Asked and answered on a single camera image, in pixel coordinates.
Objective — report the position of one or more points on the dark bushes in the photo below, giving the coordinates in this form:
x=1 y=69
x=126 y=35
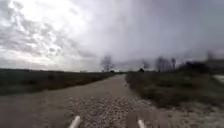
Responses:
x=195 y=67

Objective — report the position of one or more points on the pale gravel path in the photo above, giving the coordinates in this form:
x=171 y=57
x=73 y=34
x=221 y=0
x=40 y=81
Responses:
x=106 y=100

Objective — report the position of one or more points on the row of bare trees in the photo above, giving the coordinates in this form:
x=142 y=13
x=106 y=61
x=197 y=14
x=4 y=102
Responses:
x=161 y=65

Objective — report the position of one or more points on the dark grass field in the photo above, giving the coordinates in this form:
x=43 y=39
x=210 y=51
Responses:
x=173 y=88
x=36 y=80

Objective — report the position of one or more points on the bare tree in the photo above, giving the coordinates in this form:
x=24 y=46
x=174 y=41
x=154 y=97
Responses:
x=106 y=63

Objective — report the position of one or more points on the robot's own part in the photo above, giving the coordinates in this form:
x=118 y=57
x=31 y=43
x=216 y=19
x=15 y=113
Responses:
x=141 y=124
x=75 y=122

